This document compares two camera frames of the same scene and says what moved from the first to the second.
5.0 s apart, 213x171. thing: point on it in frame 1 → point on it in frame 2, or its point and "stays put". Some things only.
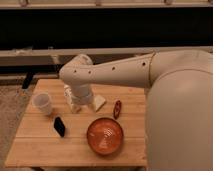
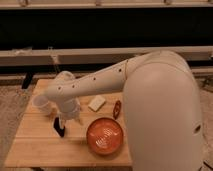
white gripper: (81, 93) → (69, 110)
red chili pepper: (117, 109) stays put
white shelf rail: (58, 56) stays put
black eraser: (59, 126) stays put
